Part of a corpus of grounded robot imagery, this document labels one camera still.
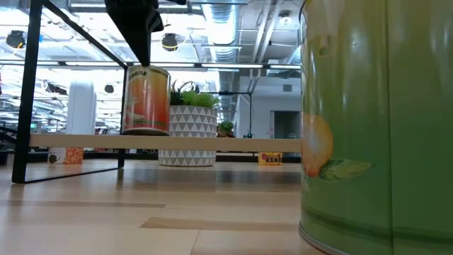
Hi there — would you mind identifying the white cylindrical column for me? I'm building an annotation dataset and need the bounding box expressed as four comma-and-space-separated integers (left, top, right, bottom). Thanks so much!
66, 80, 98, 135

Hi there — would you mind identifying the black frame wooden shelf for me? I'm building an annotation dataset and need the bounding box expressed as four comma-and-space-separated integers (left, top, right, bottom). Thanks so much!
11, 0, 302, 184

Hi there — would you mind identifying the light green pears can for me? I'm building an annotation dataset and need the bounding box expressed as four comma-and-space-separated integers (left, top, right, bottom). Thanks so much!
299, 0, 453, 255

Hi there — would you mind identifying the green artificial plant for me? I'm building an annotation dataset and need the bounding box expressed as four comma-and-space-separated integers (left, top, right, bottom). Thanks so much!
169, 80, 220, 109

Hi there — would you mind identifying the orange green beans can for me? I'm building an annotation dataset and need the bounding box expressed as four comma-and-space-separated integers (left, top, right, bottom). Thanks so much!
122, 65, 171, 137

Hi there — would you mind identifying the grey triangle pattern planter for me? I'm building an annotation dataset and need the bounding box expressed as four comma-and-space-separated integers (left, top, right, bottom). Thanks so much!
158, 105, 217, 167

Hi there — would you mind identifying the silver ribbed ceiling duct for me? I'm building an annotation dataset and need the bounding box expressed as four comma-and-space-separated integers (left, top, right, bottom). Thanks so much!
201, 3, 242, 64

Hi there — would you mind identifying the small background potted plant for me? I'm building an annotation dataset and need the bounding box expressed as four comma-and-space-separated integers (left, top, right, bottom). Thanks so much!
217, 120, 235, 139

